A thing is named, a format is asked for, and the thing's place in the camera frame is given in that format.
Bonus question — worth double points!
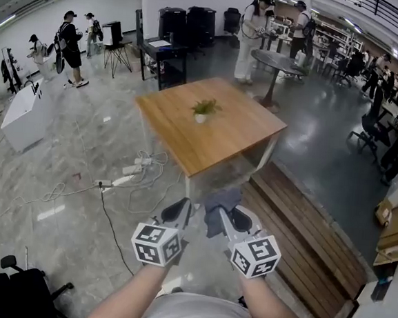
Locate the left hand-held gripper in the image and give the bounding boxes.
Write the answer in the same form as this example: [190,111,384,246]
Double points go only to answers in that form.
[128,192,194,270]

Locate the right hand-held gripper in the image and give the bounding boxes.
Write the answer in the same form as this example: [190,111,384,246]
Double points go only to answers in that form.
[212,203,287,282]

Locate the grey cloth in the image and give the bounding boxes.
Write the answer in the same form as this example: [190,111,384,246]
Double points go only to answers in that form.
[200,183,244,241]

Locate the white flower pot with plant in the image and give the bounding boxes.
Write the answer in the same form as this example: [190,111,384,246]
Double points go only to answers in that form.
[190,97,223,126]

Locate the person's left forearm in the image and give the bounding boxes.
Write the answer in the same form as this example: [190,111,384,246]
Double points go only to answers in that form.
[84,257,170,318]

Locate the person's right forearm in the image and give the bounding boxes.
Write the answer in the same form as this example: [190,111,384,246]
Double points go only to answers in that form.
[234,272,319,318]

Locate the wooden slatted bench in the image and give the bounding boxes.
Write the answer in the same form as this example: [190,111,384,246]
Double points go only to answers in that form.
[230,158,379,318]

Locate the person's white shirt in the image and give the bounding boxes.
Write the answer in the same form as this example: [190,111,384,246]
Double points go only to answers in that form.
[135,287,260,318]

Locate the wooden table with white legs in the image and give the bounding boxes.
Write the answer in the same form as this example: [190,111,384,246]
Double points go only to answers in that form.
[126,70,292,211]

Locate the cardboard boxes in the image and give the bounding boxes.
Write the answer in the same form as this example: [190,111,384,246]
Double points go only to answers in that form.
[369,192,398,269]

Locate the black office chair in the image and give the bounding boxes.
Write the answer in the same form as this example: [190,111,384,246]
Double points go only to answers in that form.
[344,85,397,167]
[0,253,79,318]

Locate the black shelf cart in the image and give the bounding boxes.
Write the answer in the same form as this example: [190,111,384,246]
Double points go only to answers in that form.
[135,35,190,93]

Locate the white cabinet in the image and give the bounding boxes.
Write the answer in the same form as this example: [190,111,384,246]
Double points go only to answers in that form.
[0,74,60,157]

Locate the round dark table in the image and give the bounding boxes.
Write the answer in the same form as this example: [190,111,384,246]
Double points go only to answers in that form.
[246,47,312,116]

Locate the black stool with white box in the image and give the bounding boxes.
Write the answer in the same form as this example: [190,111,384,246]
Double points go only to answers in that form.
[97,19,137,80]

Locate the black equipment case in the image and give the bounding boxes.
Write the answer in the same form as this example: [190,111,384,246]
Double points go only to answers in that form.
[156,6,188,46]
[183,5,219,50]

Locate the black cable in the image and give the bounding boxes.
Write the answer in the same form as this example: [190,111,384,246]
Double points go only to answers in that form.
[91,184,142,277]

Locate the white cable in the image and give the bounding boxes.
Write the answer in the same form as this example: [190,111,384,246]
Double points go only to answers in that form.
[0,112,188,237]

